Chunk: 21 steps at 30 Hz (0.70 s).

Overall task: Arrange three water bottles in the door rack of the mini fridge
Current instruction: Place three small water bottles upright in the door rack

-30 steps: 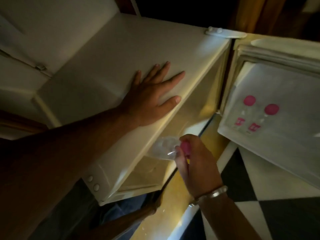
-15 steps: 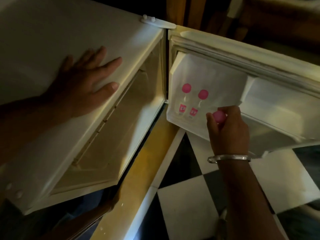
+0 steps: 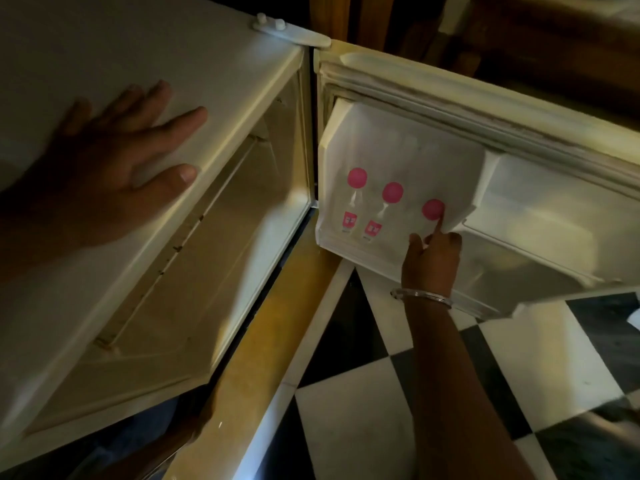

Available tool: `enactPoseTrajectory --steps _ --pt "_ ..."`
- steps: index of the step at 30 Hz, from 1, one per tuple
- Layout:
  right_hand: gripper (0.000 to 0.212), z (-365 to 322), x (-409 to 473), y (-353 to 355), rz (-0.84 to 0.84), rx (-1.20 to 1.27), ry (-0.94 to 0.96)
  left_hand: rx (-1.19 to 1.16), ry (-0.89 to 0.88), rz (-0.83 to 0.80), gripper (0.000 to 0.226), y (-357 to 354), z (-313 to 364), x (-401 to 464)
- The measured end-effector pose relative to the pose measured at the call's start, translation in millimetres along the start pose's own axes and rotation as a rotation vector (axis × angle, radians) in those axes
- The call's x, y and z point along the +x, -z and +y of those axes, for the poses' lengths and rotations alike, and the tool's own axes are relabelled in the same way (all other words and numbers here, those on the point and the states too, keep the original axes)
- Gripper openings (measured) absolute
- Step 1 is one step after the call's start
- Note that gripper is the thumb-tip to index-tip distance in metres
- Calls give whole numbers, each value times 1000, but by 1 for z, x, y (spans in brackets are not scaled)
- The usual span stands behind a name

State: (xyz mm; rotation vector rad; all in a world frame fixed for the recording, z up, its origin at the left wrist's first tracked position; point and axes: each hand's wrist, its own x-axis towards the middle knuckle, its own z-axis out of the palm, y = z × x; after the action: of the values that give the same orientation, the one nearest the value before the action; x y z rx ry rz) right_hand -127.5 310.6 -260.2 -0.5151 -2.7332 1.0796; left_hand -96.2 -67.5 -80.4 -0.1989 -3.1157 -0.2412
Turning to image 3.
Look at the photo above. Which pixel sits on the white mini fridge body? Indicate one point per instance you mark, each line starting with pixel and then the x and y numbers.
pixel 235 204

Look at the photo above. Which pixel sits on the person's right thumb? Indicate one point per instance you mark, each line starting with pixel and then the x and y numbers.
pixel 416 243

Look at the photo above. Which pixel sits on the white fridge door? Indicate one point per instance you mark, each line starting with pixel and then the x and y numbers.
pixel 540 214

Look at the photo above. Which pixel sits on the pink capped clear bottle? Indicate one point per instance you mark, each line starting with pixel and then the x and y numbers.
pixel 357 178
pixel 432 208
pixel 392 192

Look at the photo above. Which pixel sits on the person's left forearm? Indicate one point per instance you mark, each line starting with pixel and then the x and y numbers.
pixel 17 234

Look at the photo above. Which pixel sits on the person's left thumb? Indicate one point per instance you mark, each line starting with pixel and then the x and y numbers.
pixel 167 183

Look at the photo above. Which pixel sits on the person's right hand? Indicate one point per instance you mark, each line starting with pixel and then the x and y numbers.
pixel 432 267

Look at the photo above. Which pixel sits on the person's right forearm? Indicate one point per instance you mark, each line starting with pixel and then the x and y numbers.
pixel 455 394

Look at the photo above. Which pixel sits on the person's left middle finger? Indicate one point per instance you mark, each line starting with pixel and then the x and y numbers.
pixel 145 104

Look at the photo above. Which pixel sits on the person's left little finger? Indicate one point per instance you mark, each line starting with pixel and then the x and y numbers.
pixel 76 116

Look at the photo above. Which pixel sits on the person's leg in blue trousers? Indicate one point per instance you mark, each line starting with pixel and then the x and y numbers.
pixel 145 439

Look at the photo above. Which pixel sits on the translucent door shelf cover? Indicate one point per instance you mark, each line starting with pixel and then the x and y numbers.
pixel 400 144

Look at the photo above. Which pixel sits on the person's left hand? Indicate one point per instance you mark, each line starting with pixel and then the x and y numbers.
pixel 95 179

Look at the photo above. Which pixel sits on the white fridge door hinge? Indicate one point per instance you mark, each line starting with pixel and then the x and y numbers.
pixel 295 32

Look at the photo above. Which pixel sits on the dark wooden furniture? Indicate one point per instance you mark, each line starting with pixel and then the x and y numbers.
pixel 525 39

